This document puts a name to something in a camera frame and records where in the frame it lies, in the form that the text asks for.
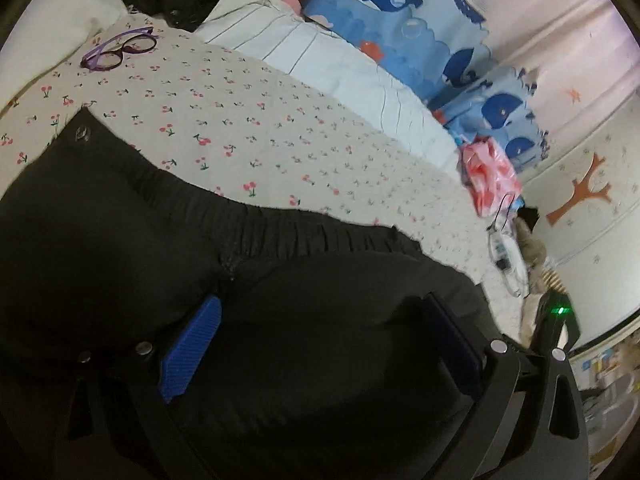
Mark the white wardrobe with tree sticker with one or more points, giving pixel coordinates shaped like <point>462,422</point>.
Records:
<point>589,221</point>

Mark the white pillow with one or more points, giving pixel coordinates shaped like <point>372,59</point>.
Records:
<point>47,33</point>

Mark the black trousers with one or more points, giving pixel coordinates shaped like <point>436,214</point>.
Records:
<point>324,365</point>

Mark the white striped duvet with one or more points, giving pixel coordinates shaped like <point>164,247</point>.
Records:
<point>272,32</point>

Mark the cherry print bed sheet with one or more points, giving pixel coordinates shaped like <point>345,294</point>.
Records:
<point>238,127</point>

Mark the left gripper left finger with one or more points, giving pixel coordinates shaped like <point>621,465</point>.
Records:
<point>170,350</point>

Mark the white bookshelf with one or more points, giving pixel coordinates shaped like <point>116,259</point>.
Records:
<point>607,378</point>

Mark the blue whale print curtain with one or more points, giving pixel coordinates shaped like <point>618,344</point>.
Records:
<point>437,49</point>

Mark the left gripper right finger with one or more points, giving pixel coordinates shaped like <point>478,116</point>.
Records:
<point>526,420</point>

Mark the purple eyeglasses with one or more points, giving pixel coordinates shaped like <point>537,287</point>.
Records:
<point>110,54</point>

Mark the pink sheer curtain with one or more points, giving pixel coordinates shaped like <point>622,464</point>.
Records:
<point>578,55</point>

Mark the pink red patterned cloth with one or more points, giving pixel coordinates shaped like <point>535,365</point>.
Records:
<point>489,175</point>

